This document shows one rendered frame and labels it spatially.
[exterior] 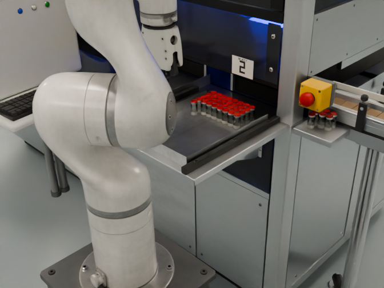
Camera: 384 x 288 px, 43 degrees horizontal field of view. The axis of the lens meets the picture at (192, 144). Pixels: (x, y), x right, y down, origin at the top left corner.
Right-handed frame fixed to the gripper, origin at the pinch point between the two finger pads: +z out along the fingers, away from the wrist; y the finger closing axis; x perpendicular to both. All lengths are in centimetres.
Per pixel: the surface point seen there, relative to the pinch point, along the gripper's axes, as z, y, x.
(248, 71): 9.2, 4.3, -39.2
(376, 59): 25, -2, -115
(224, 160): 22.4, -10.4, -11.7
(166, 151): 20.3, 2.1, -1.8
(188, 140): 22.2, 4.2, -12.3
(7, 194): 111, 146, -9
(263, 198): 53, -4, -39
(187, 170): 20.8, -8.2, 0.3
